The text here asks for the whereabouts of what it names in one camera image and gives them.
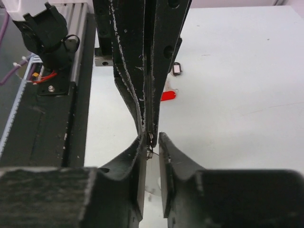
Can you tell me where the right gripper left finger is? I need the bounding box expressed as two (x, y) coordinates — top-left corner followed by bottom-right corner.
(79, 134), (146, 228)

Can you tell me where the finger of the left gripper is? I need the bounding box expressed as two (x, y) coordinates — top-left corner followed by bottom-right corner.
(94, 0), (145, 134)
(146, 0), (190, 146)

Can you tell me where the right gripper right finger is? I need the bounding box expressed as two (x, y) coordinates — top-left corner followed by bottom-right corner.
(158, 132), (238, 228)

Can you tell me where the black tag key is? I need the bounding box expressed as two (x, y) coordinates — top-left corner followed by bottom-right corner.
(171, 62), (182, 76)

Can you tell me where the red tag key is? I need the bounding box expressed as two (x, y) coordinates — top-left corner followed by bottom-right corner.
(161, 89), (179, 102)

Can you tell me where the aluminium front rail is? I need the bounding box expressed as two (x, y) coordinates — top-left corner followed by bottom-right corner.
(59, 0), (95, 86)

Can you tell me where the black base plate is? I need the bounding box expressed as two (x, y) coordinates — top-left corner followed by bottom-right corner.
(0, 66), (92, 167)

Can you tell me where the slotted cable duct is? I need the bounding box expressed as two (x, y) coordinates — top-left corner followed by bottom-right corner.
(0, 54), (41, 156)

